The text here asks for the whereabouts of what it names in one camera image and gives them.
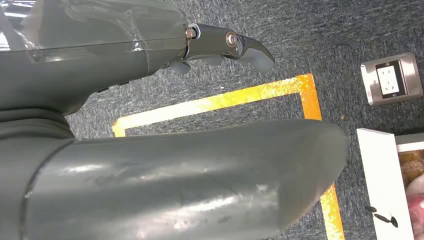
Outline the white desk drawer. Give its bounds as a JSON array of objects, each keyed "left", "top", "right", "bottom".
[{"left": 356, "top": 128, "right": 424, "bottom": 240}]

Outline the black drawer pull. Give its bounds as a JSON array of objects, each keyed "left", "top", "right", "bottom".
[{"left": 365, "top": 205, "right": 399, "bottom": 229}]

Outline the pink package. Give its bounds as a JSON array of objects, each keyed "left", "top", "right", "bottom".
[{"left": 406, "top": 173, "right": 424, "bottom": 240}]

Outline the silver floor power socket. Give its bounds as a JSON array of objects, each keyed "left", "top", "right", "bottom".
[{"left": 360, "top": 51, "right": 424, "bottom": 107}]

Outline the yellow floor tape outline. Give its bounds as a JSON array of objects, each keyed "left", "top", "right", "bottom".
[{"left": 111, "top": 73, "right": 346, "bottom": 240}]

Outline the ribbed grey left arm sleeve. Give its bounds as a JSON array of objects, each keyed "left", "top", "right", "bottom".
[{"left": 0, "top": 108, "right": 76, "bottom": 240}]

